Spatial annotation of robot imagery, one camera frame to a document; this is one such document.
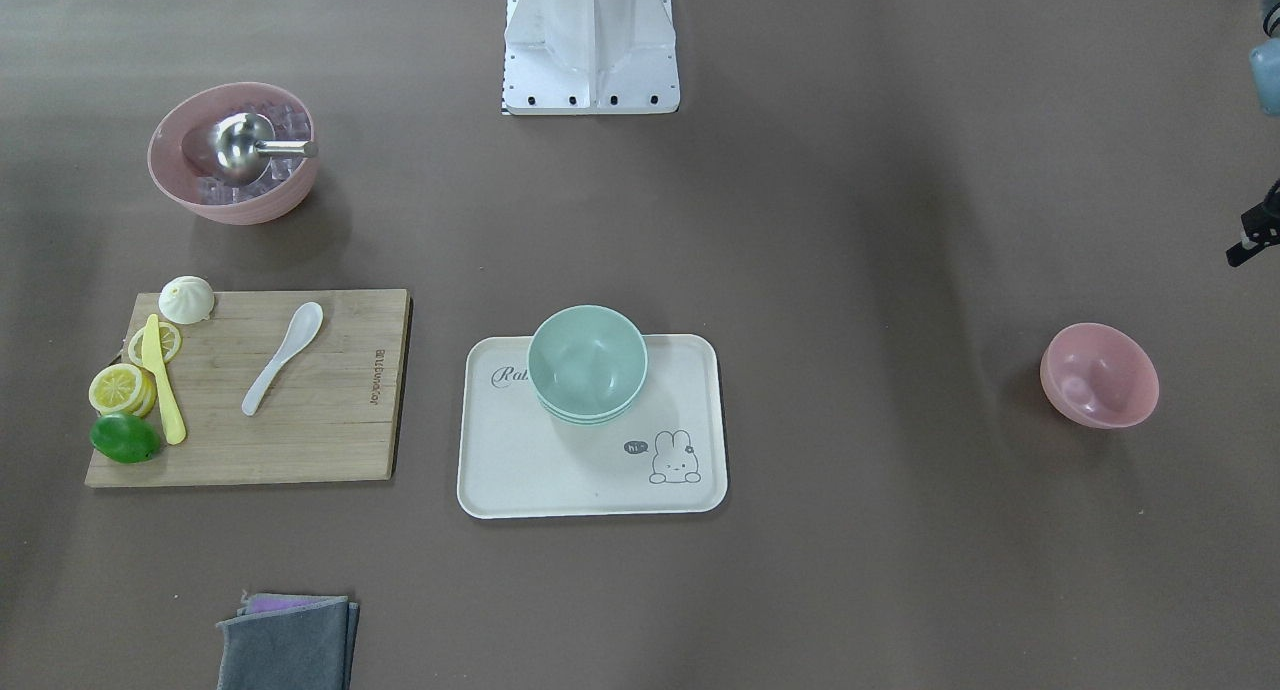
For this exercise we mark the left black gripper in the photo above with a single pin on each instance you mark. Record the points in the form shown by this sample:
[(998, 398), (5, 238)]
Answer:
[(1256, 232)]

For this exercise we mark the small pink bowl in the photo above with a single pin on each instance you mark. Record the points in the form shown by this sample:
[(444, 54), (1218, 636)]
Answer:
[(1097, 376)]

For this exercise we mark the white ceramic spoon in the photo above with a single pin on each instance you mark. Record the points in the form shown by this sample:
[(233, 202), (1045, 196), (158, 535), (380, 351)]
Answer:
[(305, 324)]

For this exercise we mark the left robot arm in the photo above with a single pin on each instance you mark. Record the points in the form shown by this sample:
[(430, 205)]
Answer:
[(1264, 60)]

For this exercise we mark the large pink bowl with ice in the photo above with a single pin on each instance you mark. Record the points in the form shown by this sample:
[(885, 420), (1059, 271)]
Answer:
[(176, 177)]

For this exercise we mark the cream rabbit tray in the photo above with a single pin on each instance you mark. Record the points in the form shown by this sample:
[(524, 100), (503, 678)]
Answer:
[(665, 454)]

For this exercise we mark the bamboo cutting board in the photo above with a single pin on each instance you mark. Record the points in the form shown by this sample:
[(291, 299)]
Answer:
[(331, 414)]

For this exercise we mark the metal ice scoop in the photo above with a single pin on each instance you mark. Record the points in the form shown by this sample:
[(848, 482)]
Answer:
[(243, 144)]

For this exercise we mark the grey folded cloth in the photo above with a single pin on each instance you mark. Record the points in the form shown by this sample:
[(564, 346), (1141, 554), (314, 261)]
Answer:
[(307, 648)]

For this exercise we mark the purple cloth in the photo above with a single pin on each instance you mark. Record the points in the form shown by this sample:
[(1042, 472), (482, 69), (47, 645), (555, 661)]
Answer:
[(272, 602)]

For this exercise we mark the white toy garlic bulb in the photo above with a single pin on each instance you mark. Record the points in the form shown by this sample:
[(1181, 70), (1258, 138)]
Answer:
[(186, 300)]

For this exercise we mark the lemon slice lower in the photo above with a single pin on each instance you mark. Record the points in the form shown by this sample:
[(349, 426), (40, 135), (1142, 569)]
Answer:
[(170, 343)]

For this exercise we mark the lemon slice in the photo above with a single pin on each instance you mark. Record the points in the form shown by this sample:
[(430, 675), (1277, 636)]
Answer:
[(170, 343), (115, 388)]

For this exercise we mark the yellow plastic toy knife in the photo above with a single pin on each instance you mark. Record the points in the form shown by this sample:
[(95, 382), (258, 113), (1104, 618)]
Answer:
[(174, 426)]

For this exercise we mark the lemon slice hidden behind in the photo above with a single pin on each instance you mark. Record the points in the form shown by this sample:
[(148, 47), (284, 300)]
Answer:
[(148, 395)]

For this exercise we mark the green toy lime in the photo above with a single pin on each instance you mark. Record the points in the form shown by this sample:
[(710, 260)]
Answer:
[(125, 438)]

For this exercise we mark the lemon slice upper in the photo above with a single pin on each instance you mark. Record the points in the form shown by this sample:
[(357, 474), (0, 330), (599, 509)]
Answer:
[(115, 388)]

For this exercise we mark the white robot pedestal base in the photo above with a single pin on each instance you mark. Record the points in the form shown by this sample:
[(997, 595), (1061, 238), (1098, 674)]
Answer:
[(590, 57)]

